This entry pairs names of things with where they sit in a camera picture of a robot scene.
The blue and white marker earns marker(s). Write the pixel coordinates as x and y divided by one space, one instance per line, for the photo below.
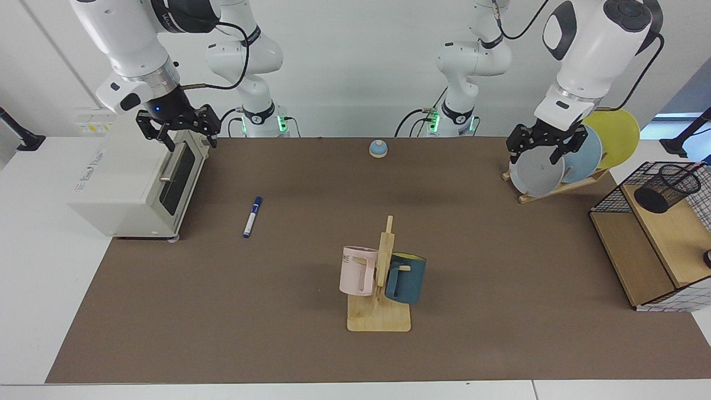
252 218

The black mesh pen holder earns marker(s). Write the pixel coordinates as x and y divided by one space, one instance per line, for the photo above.
664 191

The grey plate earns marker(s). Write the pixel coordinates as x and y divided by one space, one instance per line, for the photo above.
536 175

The light blue plate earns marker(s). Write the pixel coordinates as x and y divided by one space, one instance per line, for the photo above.
586 158

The wooden plate rack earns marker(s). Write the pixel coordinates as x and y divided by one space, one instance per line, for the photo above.
589 178

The pale toaster oven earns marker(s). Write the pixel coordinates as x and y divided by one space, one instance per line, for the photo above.
122 183

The yellow plate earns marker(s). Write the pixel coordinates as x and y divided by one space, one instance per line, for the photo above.
616 136

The small blue round bell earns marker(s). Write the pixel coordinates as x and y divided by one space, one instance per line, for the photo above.
378 148

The teal cup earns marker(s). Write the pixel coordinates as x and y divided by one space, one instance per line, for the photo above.
411 280

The brown table cloth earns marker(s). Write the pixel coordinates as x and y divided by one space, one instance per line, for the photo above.
278 305

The small black round object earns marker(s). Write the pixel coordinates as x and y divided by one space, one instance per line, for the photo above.
707 259

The pink cup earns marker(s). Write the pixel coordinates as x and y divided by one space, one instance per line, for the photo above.
355 272

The wooden cup stand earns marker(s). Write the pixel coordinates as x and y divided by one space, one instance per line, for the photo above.
380 319

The white wall socket strip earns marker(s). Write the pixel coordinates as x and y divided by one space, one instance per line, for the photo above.
94 119

